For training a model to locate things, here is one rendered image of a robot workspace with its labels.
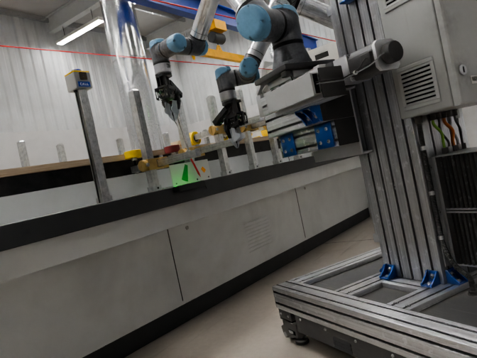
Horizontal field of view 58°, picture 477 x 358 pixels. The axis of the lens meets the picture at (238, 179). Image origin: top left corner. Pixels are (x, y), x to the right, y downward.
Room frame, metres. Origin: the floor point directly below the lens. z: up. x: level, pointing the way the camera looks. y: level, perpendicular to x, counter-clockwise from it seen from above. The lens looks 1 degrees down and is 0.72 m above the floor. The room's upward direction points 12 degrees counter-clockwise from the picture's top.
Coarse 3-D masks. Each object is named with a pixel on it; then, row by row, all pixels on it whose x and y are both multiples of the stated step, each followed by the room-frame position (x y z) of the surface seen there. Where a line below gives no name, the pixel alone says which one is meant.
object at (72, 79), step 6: (72, 72) 1.66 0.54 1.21; (78, 72) 1.67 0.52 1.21; (66, 78) 1.69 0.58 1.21; (72, 78) 1.66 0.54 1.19; (78, 78) 1.66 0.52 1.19; (90, 78) 1.71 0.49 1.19; (66, 84) 1.69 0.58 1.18; (72, 84) 1.67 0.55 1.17; (90, 84) 1.70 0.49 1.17; (72, 90) 1.68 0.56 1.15
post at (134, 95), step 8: (136, 96) 1.89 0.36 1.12; (136, 104) 1.88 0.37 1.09; (136, 112) 1.88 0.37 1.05; (136, 120) 1.89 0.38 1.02; (144, 120) 1.90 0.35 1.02; (136, 128) 1.90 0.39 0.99; (144, 128) 1.89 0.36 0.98; (144, 136) 1.88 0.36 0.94; (144, 144) 1.88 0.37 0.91; (144, 152) 1.88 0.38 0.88; (152, 152) 1.90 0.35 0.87; (152, 176) 1.88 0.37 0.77; (152, 184) 1.88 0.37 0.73
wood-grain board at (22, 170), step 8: (264, 136) 2.94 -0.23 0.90; (200, 144) 2.45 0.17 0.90; (208, 144) 2.49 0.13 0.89; (160, 152) 2.21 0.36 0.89; (176, 152) 2.29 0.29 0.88; (80, 160) 1.86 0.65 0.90; (88, 160) 1.89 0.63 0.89; (104, 160) 1.95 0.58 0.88; (112, 160) 1.98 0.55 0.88; (120, 160) 2.01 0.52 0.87; (16, 168) 1.65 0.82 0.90; (24, 168) 1.67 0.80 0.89; (32, 168) 1.69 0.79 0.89; (40, 168) 1.72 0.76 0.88; (48, 168) 1.74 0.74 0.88; (56, 168) 1.77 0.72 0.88; (64, 168) 1.81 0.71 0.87; (0, 176) 1.60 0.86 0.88; (8, 176) 1.63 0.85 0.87
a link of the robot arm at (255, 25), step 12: (228, 0) 1.56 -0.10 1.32; (240, 0) 1.52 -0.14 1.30; (252, 0) 1.49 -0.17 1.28; (240, 12) 1.49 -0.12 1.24; (252, 12) 1.46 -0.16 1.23; (264, 12) 1.45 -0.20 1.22; (276, 12) 1.51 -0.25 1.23; (240, 24) 1.50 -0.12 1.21; (252, 24) 1.47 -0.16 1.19; (264, 24) 1.45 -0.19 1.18; (276, 24) 1.49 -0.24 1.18; (252, 36) 1.48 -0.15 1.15; (264, 36) 1.49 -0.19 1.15; (276, 36) 1.53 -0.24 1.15
